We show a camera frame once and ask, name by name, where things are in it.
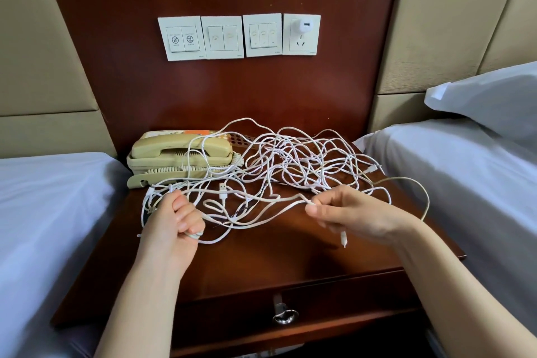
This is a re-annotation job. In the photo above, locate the beige padded headboard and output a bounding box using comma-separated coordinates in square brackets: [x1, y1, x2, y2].
[369, 0, 537, 132]
[0, 0, 119, 160]

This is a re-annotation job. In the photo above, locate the metal ring drawer handle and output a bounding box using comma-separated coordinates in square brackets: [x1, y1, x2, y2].
[270, 293, 300, 326]

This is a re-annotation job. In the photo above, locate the dark wooden drawer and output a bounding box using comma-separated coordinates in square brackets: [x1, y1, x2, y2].
[172, 274, 421, 346]

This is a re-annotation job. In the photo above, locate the wooden nightstand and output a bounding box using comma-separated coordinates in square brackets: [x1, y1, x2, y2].
[50, 139, 467, 358]

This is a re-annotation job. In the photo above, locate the white plug-in charger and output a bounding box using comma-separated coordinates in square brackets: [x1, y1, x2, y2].
[291, 18, 313, 36]

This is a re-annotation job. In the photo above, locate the person's left forearm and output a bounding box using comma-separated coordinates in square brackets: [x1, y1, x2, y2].
[94, 255, 184, 358]

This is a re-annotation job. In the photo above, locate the left bed white sheet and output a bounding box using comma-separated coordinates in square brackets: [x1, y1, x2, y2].
[0, 152, 133, 358]

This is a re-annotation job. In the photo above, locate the right bed white sheet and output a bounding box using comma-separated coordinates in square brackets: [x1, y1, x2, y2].
[352, 119, 537, 338]

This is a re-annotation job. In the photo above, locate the dark wooden wall panel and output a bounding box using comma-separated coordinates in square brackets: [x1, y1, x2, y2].
[37, 0, 404, 160]

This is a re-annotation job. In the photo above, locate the person's right forearm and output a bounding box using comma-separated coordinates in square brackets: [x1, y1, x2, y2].
[394, 215, 537, 358]

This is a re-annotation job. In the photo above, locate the tangle of white cables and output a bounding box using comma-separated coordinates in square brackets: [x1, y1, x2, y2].
[138, 117, 395, 246]

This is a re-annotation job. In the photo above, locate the cream cable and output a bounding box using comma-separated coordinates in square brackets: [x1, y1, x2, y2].
[373, 176, 431, 222]

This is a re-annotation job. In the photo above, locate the white double rocker wall switch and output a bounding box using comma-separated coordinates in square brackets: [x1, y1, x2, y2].
[201, 15, 245, 60]

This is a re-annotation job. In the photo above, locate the bed white sheet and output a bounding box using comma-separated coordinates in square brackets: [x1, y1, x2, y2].
[0, 152, 133, 358]
[352, 119, 537, 338]

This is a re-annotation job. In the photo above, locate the person's left hand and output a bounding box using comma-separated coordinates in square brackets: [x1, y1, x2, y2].
[136, 190, 208, 276]

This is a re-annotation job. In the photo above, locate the beige corded telephone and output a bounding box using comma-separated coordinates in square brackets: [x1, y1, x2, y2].
[126, 129, 246, 189]

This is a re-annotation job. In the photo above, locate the person's right hand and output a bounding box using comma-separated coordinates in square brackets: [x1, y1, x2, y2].
[304, 184, 421, 248]

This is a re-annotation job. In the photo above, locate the white pillow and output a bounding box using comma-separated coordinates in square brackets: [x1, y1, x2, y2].
[425, 62, 537, 140]

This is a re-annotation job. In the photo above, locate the white two-button wall switch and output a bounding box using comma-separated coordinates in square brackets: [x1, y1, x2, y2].
[158, 15, 206, 63]

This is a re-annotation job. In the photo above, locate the white triple rocker wall switch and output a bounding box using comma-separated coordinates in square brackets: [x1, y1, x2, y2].
[242, 13, 284, 58]

